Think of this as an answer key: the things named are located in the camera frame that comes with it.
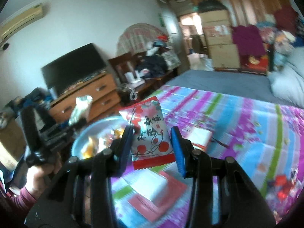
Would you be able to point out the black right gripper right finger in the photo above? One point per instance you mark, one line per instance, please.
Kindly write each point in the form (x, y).
(223, 195)

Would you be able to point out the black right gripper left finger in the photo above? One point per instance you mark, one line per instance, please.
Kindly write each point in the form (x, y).
(80, 194)

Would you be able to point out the silver yellow snack bag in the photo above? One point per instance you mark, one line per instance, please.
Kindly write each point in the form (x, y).
(81, 109)

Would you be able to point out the white red hawthorn snack bag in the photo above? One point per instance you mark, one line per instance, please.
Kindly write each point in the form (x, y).
(151, 144)

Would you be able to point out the pink sleeved left forearm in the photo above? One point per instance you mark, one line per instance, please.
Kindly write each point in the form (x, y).
(16, 207)

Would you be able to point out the left hand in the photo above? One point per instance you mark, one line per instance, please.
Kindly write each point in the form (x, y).
(37, 179)

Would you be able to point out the black television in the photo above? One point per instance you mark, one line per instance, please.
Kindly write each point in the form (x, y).
(72, 67)

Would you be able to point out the colourful striped bed sheet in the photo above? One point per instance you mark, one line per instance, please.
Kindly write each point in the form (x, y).
(265, 138)

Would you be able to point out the red flat box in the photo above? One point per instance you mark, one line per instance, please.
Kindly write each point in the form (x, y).
(155, 193)

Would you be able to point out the dark wooden desk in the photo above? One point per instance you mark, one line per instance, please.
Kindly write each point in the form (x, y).
(139, 75)

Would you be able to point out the white air conditioner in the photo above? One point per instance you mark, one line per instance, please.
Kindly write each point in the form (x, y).
(22, 20)

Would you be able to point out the light blue duvet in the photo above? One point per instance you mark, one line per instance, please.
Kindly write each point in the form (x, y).
(287, 84)

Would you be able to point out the purple hanging cloth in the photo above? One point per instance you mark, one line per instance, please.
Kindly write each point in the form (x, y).
(248, 41)

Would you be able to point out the white door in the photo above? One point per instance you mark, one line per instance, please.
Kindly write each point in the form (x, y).
(173, 32)

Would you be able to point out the cardboard boxes stack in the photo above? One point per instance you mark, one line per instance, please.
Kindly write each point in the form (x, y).
(217, 30)

